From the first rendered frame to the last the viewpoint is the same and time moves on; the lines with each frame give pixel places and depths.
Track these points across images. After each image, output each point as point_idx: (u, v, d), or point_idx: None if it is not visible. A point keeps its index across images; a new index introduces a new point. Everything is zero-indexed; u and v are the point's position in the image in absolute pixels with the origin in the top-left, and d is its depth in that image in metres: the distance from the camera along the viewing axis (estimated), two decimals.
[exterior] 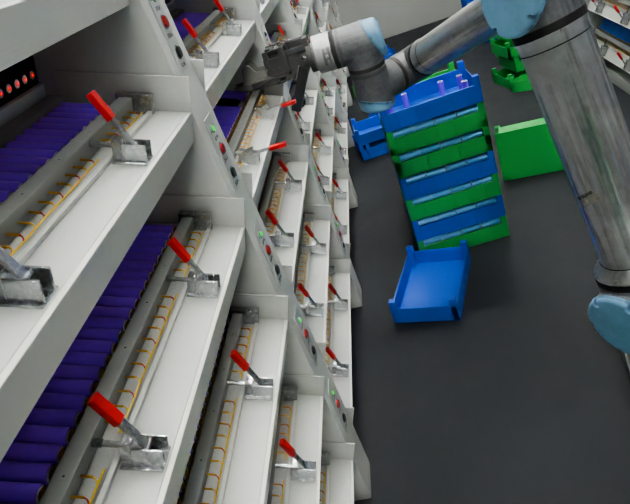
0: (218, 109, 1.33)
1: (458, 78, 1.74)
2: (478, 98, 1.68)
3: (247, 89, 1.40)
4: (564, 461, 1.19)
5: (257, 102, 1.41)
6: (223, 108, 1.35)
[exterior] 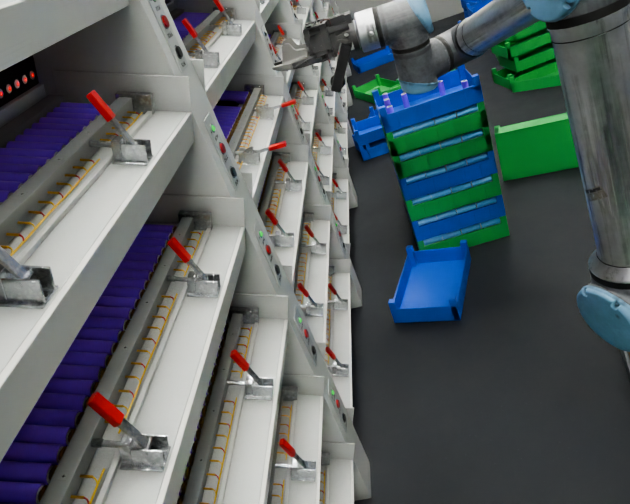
0: (218, 109, 1.33)
1: (243, 97, 1.43)
2: (478, 98, 1.68)
3: (286, 68, 1.35)
4: (564, 461, 1.19)
5: (257, 102, 1.41)
6: (223, 108, 1.35)
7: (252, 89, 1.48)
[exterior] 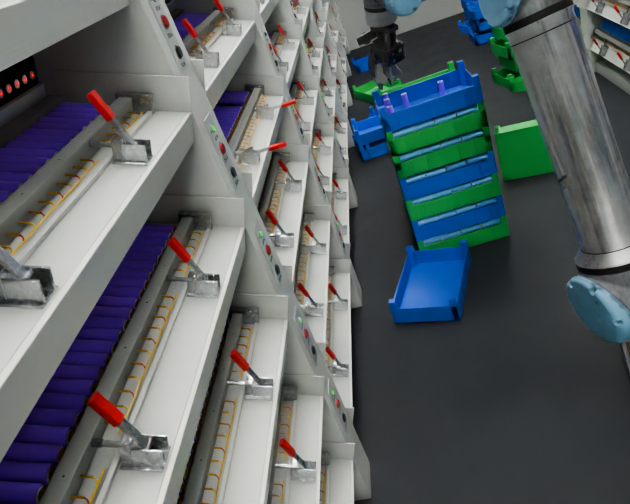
0: (218, 109, 1.33)
1: (243, 97, 1.43)
2: (478, 98, 1.68)
3: (393, 71, 1.79)
4: (564, 461, 1.19)
5: (257, 102, 1.41)
6: (223, 108, 1.35)
7: (252, 89, 1.48)
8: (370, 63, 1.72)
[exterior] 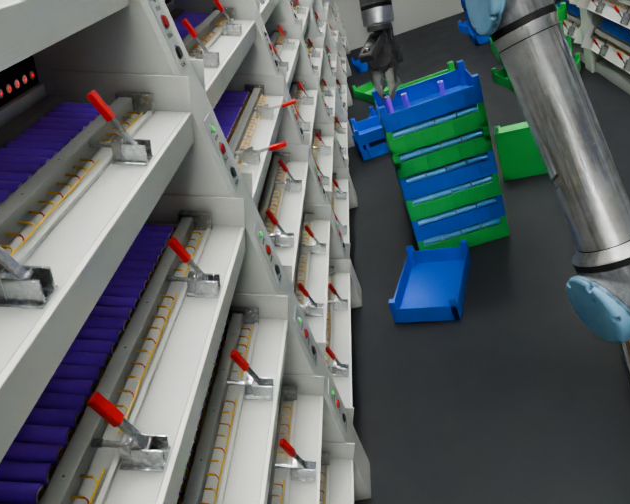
0: (218, 109, 1.33)
1: (243, 97, 1.43)
2: (478, 98, 1.68)
3: (376, 90, 1.71)
4: (564, 461, 1.19)
5: (257, 102, 1.41)
6: (223, 108, 1.35)
7: (252, 89, 1.48)
8: (397, 63, 1.65)
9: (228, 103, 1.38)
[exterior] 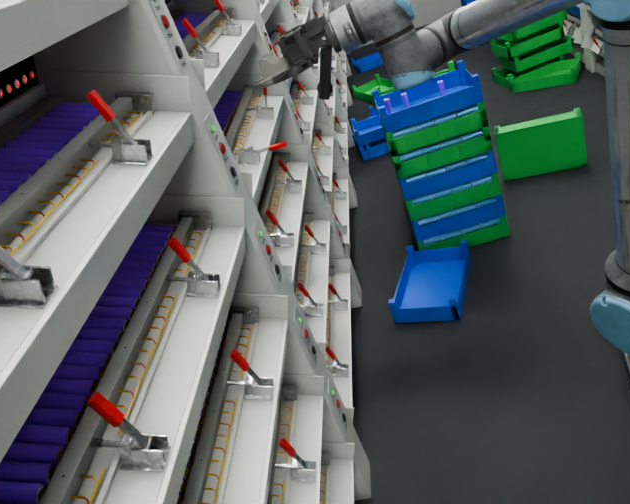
0: None
1: (237, 97, 1.43)
2: (478, 98, 1.68)
3: (268, 84, 1.28)
4: (564, 461, 1.19)
5: (249, 102, 1.41)
6: (216, 108, 1.35)
7: (252, 89, 1.48)
8: None
9: (221, 103, 1.38)
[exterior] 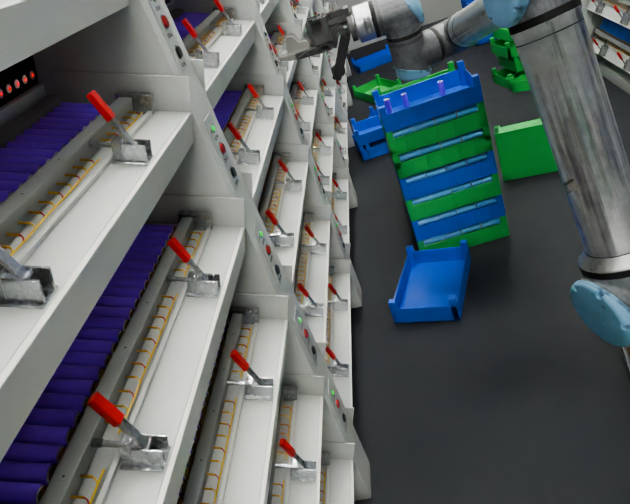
0: None
1: (237, 97, 1.43)
2: (478, 98, 1.68)
3: (290, 58, 1.48)
4: (564, 461, 1.19)
5: (249, 102, 1.41)
6: (216, 108, 1.35)
7: None
8: None
9: (222, 103, 1.39)
